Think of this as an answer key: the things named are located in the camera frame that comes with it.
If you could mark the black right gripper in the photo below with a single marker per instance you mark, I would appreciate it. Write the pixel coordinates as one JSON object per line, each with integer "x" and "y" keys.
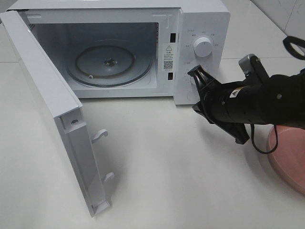
{"x": 228, "y": 105}

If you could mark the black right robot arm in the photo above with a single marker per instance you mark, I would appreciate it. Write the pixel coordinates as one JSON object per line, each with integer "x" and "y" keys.
{"x": 257, "y": 100}

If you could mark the white microwave door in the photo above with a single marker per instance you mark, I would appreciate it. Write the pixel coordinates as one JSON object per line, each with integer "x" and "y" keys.
{"x": 61, "y": 110}

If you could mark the white microwave oven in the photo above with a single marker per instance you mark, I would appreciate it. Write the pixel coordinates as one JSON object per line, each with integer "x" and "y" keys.
{"x": 169, "y": 26}

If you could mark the round door release button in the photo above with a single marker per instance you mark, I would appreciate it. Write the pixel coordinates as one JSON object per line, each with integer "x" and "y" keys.
{"x": 193, "y": 97}

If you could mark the upper white power knob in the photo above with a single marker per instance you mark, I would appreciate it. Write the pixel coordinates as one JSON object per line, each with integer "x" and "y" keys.
{"x": 203, "y": 46}

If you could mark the pink round plate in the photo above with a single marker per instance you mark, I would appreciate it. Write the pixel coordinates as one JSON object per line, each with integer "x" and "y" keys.
{"x": 288, "y": 160}

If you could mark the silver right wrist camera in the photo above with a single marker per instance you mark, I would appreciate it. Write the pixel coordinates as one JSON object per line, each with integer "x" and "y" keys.
{"x": 253, "y": 69}

